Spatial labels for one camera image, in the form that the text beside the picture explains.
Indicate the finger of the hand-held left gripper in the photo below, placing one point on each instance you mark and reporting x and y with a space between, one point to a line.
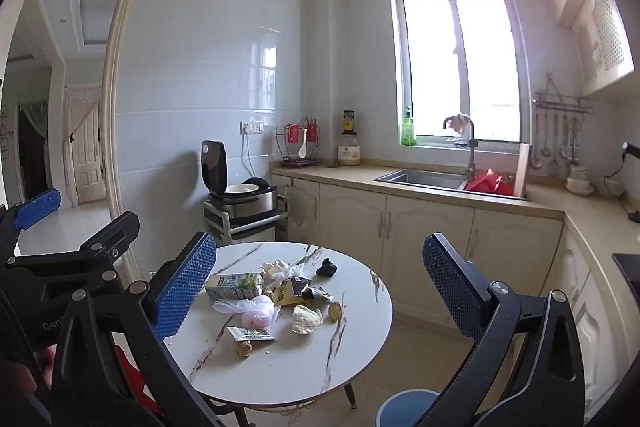
117 229
37 208

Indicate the metal kitchen faucet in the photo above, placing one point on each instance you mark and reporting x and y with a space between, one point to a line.
471 152

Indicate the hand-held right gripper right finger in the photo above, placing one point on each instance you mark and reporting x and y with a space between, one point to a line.
450 287

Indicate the pink cloth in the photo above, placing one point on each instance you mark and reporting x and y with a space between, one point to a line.
461 123

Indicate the white rice spoon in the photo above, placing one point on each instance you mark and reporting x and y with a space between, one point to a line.
302 149

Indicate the pink round jelly cup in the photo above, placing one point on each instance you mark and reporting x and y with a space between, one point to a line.
257 319

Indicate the clear plastic bag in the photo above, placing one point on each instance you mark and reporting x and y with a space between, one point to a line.
232 306

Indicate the jar with yellow label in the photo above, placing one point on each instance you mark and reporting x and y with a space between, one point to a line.
349 122

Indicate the black rice cooker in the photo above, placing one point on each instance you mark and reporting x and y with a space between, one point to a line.
235 197

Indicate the green dish soap bottle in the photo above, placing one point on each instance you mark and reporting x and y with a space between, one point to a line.
409 132

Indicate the white tissue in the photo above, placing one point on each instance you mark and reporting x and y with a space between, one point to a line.
280 268

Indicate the brown nut shell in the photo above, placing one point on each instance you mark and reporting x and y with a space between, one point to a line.
334 312

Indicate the blue plastic trash bin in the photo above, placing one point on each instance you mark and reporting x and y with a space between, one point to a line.
407 409

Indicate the wooden cutting board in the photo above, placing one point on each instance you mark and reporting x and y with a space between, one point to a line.
523 172

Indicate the cream base kitchen cabinets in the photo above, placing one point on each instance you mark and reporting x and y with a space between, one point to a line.
425 232

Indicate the white kitchen trolley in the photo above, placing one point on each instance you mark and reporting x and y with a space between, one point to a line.
250 227

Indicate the white framed window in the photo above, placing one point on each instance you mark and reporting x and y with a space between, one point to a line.
480 57

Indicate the black cooktop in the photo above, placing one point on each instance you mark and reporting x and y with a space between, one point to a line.
629 272

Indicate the metal wall utensil rail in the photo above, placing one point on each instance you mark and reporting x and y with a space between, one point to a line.
562 103

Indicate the steel kitchen sink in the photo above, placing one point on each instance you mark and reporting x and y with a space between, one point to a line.
420 179

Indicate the red plastic basin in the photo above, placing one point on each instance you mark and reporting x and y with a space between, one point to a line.
487 186

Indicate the white panel door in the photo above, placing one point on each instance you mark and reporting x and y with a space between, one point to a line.
87 157

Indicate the white wall power outlet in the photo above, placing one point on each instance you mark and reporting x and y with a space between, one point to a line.
251 127

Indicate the round white marble table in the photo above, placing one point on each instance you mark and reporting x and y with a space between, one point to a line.
310 357

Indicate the dark snack wrapper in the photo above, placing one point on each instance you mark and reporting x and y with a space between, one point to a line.
312 291

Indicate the row of hanging metal utensils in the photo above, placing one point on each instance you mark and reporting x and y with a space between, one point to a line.
552 147

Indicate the black crumpled item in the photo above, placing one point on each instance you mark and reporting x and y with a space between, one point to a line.
326 268

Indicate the tan peanut shell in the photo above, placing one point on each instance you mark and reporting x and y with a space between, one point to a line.
244 349

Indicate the yellow snack wrapper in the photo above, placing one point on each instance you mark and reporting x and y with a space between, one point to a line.
285 293

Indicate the cream paper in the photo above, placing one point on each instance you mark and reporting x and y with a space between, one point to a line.
306 321

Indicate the cream upper kitchen cabinets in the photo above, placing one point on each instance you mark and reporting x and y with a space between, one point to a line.
605 42

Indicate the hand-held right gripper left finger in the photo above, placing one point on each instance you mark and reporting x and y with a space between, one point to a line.
184 289

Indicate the stack of white bowls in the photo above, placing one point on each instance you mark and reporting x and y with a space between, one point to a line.
580 184

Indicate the cream doorway frame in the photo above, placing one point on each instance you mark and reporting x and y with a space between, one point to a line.
117 107

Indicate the glass jar with yellow lid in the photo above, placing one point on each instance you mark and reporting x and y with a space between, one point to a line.
349 153

